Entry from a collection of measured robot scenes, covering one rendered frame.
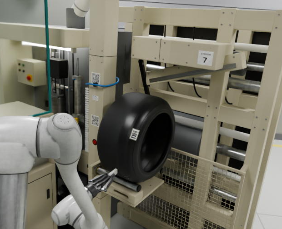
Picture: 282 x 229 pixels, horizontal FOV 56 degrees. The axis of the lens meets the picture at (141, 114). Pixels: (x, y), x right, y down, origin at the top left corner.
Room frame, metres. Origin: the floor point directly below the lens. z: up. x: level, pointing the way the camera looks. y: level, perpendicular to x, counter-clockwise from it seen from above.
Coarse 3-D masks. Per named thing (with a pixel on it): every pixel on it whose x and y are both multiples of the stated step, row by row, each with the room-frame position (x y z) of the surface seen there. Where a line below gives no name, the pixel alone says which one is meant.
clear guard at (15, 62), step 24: (0, 0) 1.44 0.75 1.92; (24, 0) 1.55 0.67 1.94; (0, 24) 1.43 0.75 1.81; (24, 24) 1.54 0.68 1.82; (0, 48) 1.42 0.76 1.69; (24, 48) 1.53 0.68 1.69; (48, 48) 1.66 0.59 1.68; (0, 72) 1.41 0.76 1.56; (24, 72) 1.53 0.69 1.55; (48, 72) 1.66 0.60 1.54; (0, 96) 1.40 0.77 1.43; (24, 96) 1.52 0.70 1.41; (48, 96) 1.66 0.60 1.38
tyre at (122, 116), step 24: (120, 96) 1.60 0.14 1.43; (144, 96) 1.57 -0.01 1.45; (120, 120) 1.41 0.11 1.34; (144, 120) 1.40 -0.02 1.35; (168, 120) 1.78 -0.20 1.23; (120, 144) 1.34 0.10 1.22; (144, 144) 1.83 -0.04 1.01; (168, 144) 1.68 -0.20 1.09; (120, 168) 1.35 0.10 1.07; (144, 168) 1.65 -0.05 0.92
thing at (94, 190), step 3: (90, 183) 1.25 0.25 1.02; (96, 183) 1.25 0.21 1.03; (87, 186) 1.19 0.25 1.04; (90, 186) 1.19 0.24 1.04; (93, 186) 1.20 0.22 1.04; (99, 186) 1.23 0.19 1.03; (90, 189) 1.18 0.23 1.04; (93, 189) 1.18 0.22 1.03; (96, 189) 1.19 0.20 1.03; (99, 189) 1.20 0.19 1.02; (93, 192) 1.17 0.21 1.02; (96, 192) 1.19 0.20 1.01; (99, 192) 1.21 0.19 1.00; (93, 195) 1.17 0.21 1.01
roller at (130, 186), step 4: (100, 168) 1.59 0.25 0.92; (100, 172) 1.57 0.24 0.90; (104, 172) 1.56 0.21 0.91; (108, 172) 1.55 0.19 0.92; (116, 176) 1.51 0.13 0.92; (116, 180) 1.49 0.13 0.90; (120, 180) 1.48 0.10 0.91; (124, 180) 1.47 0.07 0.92; (128, 180) 1.47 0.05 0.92; (124, 184) 1.46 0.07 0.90; (128, 184) 1.44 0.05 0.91; (132, 184) 1.43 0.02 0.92; (136, 184) 1.43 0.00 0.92; (132, 188) 1.42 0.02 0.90; (136, 188) 1.41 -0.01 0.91; (140, 188) 1.43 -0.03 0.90
